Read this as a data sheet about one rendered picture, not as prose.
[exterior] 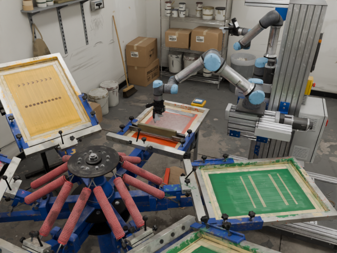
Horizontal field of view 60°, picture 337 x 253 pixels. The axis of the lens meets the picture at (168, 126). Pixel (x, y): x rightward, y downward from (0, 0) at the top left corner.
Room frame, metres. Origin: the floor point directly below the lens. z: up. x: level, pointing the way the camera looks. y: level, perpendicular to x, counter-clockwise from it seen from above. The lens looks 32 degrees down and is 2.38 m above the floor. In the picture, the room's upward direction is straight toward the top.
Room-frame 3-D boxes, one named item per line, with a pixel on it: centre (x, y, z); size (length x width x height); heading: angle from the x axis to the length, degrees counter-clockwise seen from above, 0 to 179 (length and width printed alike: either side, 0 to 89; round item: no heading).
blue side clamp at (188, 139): (1.99, -0.14, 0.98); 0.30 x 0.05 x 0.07; 156
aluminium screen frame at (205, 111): (2.32, 0.02, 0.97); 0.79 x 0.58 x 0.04; 156
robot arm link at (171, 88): (2.11, -0.02, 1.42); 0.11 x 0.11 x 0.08; 81
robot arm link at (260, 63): (2.60, -0.86, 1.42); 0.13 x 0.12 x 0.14; 133
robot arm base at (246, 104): (2.13, -0.68, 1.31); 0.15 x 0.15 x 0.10
